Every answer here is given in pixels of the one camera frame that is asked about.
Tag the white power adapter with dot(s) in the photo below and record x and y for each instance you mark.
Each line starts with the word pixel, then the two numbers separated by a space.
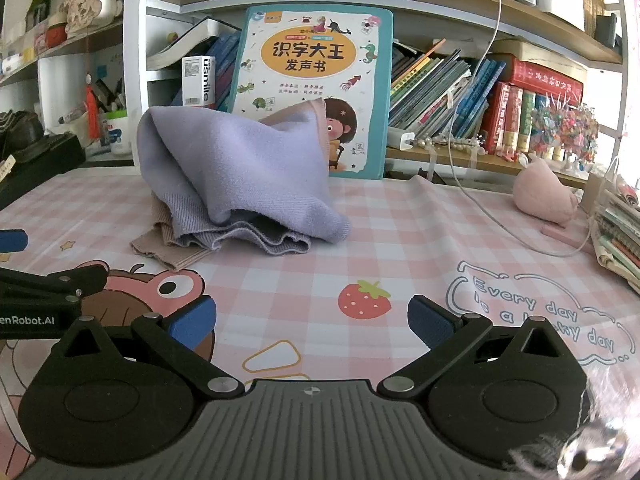
pixel 400 139

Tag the stack of papers and books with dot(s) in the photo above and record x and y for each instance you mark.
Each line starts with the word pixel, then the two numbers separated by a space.
pixel 620 240

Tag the row of slanted thin books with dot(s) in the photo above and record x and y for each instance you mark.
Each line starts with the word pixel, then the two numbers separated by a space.
pixel 435 85

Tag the teal children's picture book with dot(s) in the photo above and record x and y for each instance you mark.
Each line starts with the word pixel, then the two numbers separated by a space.
pixel 310 55

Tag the black box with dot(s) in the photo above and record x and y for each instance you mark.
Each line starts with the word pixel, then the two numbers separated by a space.
pixel 45 165

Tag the dark brown shoe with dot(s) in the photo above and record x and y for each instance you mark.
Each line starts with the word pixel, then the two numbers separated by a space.
pixel 22 130

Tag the row of red thick books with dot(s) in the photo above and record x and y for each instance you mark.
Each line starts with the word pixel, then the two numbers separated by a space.
pixel 545 80

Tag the white pen cup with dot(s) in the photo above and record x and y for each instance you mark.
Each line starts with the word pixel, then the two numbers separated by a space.
pixel 117 135

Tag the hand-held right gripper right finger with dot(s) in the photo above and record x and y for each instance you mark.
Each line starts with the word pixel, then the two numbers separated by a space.
pixel 429 321

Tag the red tassel ornament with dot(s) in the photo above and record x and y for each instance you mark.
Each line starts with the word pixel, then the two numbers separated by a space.
pixel 91 110

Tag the blue book spines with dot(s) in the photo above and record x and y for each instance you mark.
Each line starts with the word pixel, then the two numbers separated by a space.
pixel 225 60

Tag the white narrow carton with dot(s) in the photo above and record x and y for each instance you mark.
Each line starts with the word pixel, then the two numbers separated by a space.
pixel 197 82

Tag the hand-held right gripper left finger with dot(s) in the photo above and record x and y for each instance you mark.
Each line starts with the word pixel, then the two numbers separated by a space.
pixel 192 319

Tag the open grey book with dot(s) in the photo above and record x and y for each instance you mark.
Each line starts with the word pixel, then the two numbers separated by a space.
pixel 185 45

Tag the purple and beige sweater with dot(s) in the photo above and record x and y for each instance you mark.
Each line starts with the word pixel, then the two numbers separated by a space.
pixel 225 170

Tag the pink flat bar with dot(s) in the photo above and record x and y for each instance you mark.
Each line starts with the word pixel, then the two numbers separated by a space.
pixel 560 232

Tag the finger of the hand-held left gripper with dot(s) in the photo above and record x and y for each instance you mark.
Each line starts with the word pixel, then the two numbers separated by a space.
pixel 75 281
pixel 12 241

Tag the colourful bead tree ornament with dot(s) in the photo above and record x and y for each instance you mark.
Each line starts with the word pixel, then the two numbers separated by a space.
pixel 565 125

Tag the pink plush toy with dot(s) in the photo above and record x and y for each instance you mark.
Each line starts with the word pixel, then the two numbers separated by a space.
pixel 542 195

